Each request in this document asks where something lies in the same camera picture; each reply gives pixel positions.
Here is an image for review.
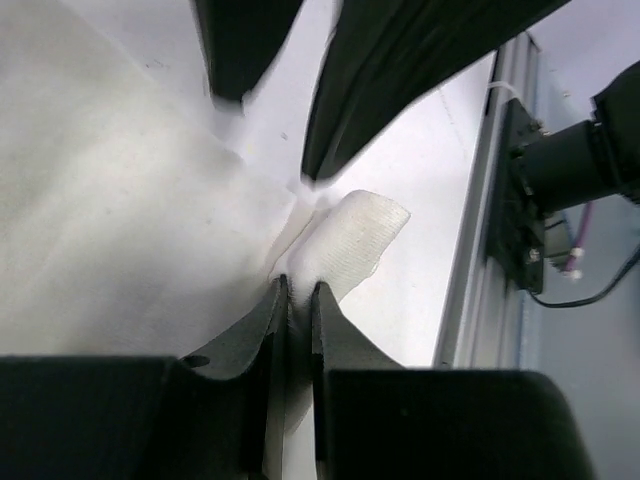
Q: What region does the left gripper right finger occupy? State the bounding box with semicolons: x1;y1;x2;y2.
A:
310;283;595;479

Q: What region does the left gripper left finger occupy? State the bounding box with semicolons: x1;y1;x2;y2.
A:
1;278;288;479

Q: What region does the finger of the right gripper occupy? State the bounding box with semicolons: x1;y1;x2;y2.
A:
192;0;302;102
301;0;563;181

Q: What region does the white sock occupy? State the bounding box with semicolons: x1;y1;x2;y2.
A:
0;0;414;441

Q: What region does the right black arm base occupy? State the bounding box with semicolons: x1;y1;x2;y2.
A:
486;99;573;295

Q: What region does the aluminium rail frame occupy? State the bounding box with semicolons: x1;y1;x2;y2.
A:
433;32;540;369

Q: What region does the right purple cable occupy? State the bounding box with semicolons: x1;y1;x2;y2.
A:
562;202;597;280

